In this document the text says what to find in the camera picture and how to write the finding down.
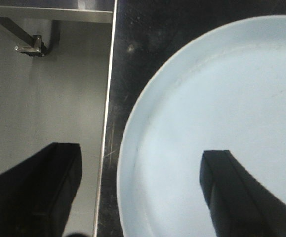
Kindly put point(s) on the light blue plate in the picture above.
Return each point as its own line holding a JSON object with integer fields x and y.
{"x": 225, "y": 90}

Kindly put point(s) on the metal table leg bracket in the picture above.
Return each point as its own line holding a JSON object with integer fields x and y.
{"x": 31, "y": 45}

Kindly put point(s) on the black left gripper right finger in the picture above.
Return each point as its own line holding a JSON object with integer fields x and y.
{"x": 239, "y": 205}

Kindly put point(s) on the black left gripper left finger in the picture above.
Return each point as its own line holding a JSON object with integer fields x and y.
{"x": 36, "y": 195}

